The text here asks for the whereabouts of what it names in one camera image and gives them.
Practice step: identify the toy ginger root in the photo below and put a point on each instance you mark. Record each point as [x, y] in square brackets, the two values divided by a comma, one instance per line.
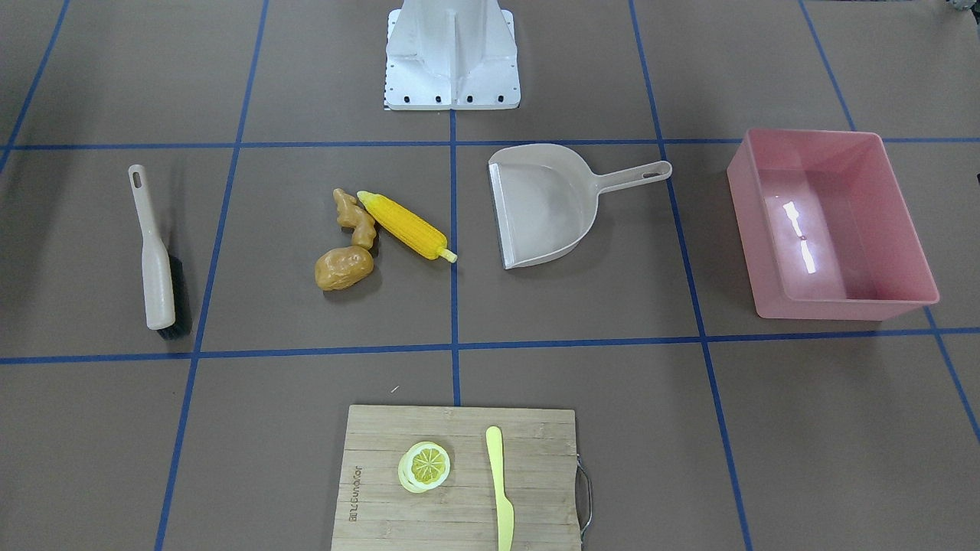
[351, 215]

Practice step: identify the yellow lemon slices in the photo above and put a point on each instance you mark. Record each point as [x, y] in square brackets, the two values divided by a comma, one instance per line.
[425, 466]

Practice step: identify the beige plastic dustpan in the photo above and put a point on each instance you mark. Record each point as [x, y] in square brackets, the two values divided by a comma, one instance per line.
[546, 199]

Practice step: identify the bamboo cutting board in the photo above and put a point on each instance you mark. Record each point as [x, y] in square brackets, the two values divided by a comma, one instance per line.
[540, 470]

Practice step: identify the yellow plastic knife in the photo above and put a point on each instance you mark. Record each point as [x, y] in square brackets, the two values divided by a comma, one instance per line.
[505, 512]

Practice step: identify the beige hand brush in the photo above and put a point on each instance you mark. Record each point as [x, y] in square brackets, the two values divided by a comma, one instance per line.
[163, 279]

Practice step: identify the toy brown potato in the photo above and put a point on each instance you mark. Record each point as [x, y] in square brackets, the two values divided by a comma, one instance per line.
[342, 267]

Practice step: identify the pink plastic bin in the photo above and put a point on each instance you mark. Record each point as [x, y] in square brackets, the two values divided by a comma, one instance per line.
[825, 230]

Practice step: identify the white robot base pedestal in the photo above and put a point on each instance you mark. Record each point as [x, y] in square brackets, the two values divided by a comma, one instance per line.
[451, 55]

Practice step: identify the yellow toy corn cob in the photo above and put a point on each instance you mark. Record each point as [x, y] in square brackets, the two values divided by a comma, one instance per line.
[420, 236]

